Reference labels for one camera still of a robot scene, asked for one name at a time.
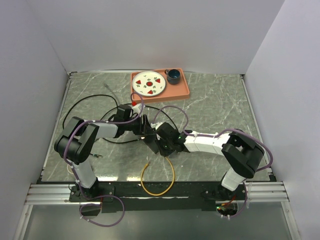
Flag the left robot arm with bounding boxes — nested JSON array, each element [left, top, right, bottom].
[[54, 104, 159, 201]]

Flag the white paper cup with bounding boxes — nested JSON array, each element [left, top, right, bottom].
[[66, 165, 74, 175]]

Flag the dark blue mug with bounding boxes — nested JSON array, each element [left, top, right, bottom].
[[164, 69, 181, 85]]

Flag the black network switch box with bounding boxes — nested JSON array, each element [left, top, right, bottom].
[[143, 129, 161, 154]]

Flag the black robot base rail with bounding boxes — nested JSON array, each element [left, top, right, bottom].
[[69, 181, 248, 213]]

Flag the white watermelon pattern plate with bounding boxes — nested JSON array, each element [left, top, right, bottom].
[[132, 71, 167, 97]]

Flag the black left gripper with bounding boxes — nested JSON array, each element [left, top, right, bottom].
[[124, 115, 156, 136]]

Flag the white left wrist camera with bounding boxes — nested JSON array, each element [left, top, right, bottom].
[[131, 101, 144, 114]]

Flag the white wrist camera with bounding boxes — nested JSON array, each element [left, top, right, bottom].
[[131, 101, 144, 114], [150, 122, 163, 130]]

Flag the yellow ethernet cable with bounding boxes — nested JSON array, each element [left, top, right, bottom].
[[140, 156, 175, 196]]

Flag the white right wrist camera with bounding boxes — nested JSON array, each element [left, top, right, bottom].
[[150, 122, 163, 130]]

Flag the black ethernet cable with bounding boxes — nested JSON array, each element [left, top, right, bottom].
[[62, 94, 181, 159]]

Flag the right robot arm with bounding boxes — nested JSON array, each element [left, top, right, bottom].
[[152, 122, 265, 201]]

